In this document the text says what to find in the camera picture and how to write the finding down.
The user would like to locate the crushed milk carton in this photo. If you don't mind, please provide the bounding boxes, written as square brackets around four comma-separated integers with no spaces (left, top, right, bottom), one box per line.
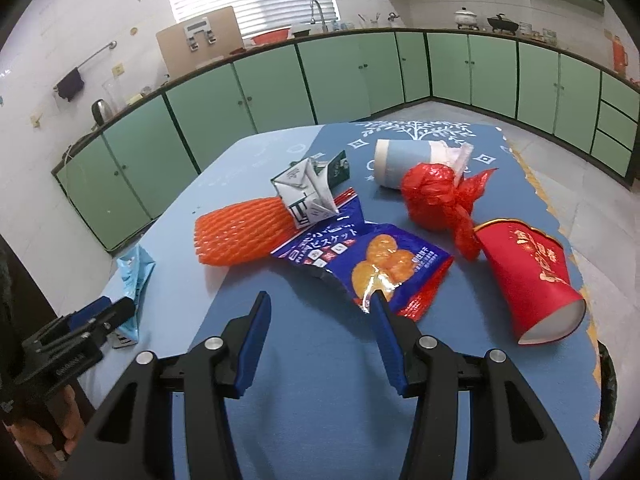
[270,151,350,229]

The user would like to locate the blue table mat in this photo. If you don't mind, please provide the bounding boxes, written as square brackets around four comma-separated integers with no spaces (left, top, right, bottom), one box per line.
[80,122,601,479]

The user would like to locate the green lower cabinets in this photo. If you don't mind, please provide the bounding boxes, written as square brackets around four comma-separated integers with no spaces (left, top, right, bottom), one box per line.
[52,28,639,252]

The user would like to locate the orange foam net sleeve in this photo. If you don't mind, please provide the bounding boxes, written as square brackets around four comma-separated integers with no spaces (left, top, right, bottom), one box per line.
[193,197,297,266]

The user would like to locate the black wok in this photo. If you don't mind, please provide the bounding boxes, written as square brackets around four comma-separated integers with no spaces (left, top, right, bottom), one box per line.
[487,13,520,36]

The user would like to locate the cardboard box with scale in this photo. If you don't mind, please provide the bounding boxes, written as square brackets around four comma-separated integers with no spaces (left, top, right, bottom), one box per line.
[156,6,244,79]

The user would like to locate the white pot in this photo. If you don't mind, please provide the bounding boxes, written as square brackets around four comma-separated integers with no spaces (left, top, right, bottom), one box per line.
[454,6,480,30]

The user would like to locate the red plastic bag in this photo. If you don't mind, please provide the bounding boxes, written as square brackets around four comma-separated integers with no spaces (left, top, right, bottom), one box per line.
[400,162,496,261]

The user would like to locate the blue paper cup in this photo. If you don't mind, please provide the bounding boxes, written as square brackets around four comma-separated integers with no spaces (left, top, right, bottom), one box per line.
[373,139,474,190]

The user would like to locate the orange thermos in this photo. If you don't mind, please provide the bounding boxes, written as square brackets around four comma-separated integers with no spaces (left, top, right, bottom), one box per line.
[612,35,628,78]

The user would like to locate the electric kettle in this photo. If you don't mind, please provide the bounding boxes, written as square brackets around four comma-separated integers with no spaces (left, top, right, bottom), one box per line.
[91,99,114,127]

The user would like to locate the kitchen faucet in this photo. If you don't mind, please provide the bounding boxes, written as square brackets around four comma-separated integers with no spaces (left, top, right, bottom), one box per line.
[310,0,329,34]

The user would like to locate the black trash bin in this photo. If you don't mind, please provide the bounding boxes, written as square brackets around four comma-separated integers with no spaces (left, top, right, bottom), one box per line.
[598,341,617,442]

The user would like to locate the red paper cup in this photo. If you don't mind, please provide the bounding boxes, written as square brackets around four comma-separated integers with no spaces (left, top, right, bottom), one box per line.
[475,219,587,346]

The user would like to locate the red basin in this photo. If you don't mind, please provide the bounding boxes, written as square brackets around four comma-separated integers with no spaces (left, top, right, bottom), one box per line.
[252,27,290,46]

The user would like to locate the person's left hand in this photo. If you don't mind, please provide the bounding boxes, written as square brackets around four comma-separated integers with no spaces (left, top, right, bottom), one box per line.
[8,386,85,479]

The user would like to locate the torn blue biscuit bag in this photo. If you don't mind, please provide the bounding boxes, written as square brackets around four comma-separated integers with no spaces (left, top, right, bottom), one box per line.
[271,188,454,321]

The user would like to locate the light blue wrapper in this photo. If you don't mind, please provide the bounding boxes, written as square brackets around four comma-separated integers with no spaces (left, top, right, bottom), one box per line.
[105,245,156,349]

